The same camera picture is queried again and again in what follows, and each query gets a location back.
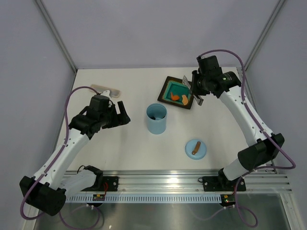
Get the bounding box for metal tongs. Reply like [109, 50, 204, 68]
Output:
[181, 75, 204, 106]

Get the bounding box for tan orange food slice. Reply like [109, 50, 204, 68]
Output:
[182, 95, 189, 105]

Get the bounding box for light blue cup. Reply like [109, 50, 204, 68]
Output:
[146, 103, 167, 135]

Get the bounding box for orange carrot food piece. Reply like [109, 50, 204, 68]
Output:
[171, 92, 180, 101]

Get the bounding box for brown lid handle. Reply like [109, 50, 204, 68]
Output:
[192, 141, 201, 155]

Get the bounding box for light blue lid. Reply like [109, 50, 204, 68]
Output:
[185, 139, 207, 160]

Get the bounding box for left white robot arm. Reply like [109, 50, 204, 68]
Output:
[19, 91, 130, 220]

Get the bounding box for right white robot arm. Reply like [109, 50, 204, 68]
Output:
[189, 56, 284, 192]

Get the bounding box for beige chopstick case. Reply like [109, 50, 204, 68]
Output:
[90, 84, 121, 98]

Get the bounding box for dark square teal plate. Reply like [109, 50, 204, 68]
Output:
[157, 76, 194, 110]

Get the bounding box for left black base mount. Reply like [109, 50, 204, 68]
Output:
[77, 165, 119, 192]

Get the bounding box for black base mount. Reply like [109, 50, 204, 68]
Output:
[198, 168, 238, 192]
[77, 165, 119, 192]

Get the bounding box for aluminium front rail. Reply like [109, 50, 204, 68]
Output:
[104, 170, 293, 194]

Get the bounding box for white slotted cable duct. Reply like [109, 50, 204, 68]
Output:
[66, 194, 222, 204]

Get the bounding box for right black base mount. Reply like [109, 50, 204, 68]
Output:
[198, 168, 238, 192]

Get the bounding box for right aluminium frame post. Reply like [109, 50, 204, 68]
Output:
[244, 0, 287, 71]

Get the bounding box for aluminium frame post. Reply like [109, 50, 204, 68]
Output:
[244, 0, 287, 71]
[33, 0, 78, 75]

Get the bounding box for left aluminium frame post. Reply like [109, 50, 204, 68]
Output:
[33, 0, 78, 75]

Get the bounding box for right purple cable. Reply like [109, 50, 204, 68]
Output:
[191, 49, 297, 227]

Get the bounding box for purple cable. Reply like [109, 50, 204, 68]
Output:
[19, 86, 106, 228]
[191, 49, 297, 227]

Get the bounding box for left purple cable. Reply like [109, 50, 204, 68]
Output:
[19, 86, 106, 228]

